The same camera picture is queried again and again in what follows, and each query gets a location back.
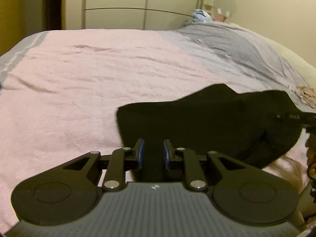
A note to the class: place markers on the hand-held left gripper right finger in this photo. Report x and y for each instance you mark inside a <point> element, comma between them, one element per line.
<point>166,153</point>

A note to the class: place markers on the cream long pillow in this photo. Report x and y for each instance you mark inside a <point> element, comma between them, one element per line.
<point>291,54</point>

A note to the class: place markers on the black garment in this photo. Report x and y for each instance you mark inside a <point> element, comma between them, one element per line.
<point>209,123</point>

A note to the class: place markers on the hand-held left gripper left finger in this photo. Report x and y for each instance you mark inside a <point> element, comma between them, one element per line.
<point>141,153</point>

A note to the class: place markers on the striped grey pink blanket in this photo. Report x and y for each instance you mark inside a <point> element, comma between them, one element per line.
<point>86,79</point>

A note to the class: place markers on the pink tissue box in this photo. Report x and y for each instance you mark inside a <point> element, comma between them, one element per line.
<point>220,17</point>

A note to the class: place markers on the person's right hand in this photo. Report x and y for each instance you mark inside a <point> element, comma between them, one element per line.
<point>311,153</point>

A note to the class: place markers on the beige garment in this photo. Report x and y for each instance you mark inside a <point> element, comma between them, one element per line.
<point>305,92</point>

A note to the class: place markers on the cream wardrobe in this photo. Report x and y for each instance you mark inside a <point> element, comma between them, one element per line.
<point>138,5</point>

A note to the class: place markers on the blue white cloth pile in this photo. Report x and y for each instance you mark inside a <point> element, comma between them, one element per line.
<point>201,16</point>

